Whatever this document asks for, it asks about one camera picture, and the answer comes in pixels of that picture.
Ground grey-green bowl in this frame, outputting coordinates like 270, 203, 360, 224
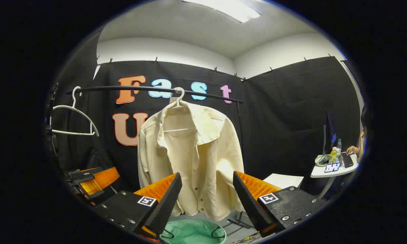
315, 154, 331, 167

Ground ceiling light panel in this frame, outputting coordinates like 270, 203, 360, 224
182, 0, 261, 23

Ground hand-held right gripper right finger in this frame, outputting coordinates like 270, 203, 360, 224
233, 171, 327, 238

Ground white clothes hanger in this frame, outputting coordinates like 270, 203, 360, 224
163, 87, 194, 133
51, 86, 100, 137

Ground black garment rack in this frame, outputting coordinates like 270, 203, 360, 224
66, 85, 255, 229

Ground green laundry hamper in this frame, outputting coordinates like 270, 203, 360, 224
159, 219, 228, 244

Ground white drawer cabinet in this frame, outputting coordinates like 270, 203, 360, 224
263, 174, 305, 189

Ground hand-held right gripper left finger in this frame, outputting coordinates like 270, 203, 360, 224
93, 172, 183, 239

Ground cream button shirt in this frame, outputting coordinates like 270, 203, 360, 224
137, 100, 245, 222

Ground black backdrop cloth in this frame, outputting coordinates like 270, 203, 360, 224
49, 29, 363, 194

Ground black computer monitor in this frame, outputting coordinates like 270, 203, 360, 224
322, 109, 338, 156

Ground round white table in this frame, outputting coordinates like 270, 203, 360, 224
310, 154, 359, 199

